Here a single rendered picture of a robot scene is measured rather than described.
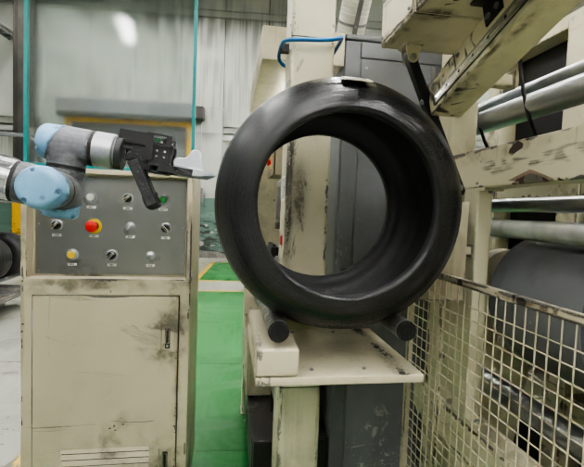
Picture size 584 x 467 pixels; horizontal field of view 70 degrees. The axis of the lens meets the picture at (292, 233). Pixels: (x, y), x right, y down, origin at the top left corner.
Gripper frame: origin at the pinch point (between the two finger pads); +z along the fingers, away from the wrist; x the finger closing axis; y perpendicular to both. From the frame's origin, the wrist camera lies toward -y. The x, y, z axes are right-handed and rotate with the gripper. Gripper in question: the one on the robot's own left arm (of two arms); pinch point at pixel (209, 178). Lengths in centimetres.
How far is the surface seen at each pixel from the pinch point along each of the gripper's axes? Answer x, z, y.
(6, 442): 116, -81, -133
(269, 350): -11.3, 17.6, -33.7
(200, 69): 903, -102, 303
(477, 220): 20, 79, 2
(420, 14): 2, 44, 48
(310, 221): 25.6, 29.4, -6.2
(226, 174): -9.0, 3.7, 0.7
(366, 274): 14, 45, -18
